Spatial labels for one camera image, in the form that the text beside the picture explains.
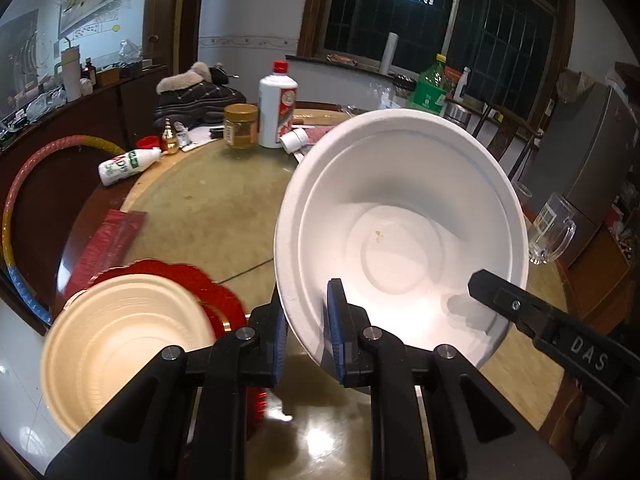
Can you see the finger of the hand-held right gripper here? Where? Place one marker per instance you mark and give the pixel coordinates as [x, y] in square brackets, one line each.
[505, 302]

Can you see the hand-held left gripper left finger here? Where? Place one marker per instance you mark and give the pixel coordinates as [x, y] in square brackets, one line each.
[280, 355]

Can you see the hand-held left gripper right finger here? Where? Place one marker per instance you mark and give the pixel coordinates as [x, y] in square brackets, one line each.
[336, 330]

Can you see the red plastic scalloped bowl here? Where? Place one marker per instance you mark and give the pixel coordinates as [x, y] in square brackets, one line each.
[212, 312]
[170, 270]

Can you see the white disposable bowl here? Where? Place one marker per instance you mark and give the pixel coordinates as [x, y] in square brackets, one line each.
[400, 240]

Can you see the beige plastic ribbed bowl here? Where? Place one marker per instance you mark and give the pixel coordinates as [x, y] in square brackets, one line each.
[125, 350]

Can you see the wooden cabinet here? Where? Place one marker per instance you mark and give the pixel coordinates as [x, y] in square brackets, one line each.
[605, 285]

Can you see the clear glass pitcher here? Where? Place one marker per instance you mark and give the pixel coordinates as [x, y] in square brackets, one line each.
[550, 230]

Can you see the small drinking glass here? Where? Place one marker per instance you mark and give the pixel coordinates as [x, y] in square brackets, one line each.
[522, 195]

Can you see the grey refrigerator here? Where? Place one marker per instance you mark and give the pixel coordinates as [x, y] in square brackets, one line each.
[585, 160]

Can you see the dark wooden chair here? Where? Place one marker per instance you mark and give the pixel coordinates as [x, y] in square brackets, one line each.
[500, 135]

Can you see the stainless steel thermos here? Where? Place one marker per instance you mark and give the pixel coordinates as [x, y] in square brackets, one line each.
[457, 115]

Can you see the small white cap cup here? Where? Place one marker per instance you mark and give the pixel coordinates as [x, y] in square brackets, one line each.
[295, 139]

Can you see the red plastic packet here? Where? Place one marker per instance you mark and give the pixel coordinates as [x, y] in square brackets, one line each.
[107, 240]

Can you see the peanut butter jar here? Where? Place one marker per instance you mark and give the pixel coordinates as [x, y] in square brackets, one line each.
[240, 130]

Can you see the white spray bottle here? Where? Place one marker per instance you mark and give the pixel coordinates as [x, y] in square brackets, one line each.
[461, 85]

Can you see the green plastic bottle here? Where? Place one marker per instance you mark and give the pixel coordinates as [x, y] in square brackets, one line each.
[430, 92]

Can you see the crumpled brown paper bag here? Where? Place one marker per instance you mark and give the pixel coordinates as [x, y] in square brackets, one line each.
[575, 82]

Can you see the white liquor bottle red cap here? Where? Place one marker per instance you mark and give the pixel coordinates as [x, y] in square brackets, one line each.
[275, 105]

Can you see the white paper card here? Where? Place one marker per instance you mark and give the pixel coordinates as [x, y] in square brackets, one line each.
[197, 136]

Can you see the red box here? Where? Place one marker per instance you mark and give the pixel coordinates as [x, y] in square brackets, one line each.
[452, 74]

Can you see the small gold bottle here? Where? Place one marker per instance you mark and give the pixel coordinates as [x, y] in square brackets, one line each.
[170, 140]

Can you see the clear bottle with black lid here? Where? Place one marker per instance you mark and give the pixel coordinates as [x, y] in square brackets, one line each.
[403, 81]

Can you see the white glue bottle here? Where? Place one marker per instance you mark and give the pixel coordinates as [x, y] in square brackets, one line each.
[120, 167]

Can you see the red lid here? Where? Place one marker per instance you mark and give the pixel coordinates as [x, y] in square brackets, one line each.
[147, 142]

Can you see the multicoloured hula hoop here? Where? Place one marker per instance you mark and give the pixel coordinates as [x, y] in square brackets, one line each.
[25, 292]

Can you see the black jacket with fur collar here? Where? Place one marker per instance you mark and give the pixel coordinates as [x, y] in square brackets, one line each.
[200, 100]

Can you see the white paper roll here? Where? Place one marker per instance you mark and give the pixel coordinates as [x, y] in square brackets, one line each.
[388, 55]

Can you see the dark wooden sideboard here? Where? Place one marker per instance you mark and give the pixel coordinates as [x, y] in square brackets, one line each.
[135, 100]

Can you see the dark barred window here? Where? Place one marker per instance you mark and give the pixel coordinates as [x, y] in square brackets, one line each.
[375, 5]

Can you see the small dark bottle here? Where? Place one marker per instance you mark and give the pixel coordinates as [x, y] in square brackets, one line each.
[89, 71]

